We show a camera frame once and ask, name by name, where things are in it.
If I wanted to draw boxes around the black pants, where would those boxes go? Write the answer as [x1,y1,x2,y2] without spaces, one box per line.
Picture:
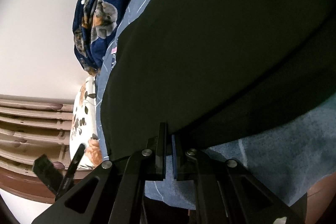
[100,0,336,162]

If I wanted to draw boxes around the white floral pillow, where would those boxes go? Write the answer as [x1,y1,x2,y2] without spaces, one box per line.
[70,76,102,170]

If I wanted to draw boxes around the blue grid bedsheet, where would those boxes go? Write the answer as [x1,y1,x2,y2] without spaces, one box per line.
[94,0,336,210]

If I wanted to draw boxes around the brown wooden bed frame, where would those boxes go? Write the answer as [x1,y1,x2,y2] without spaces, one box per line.
[0,168,55,204]

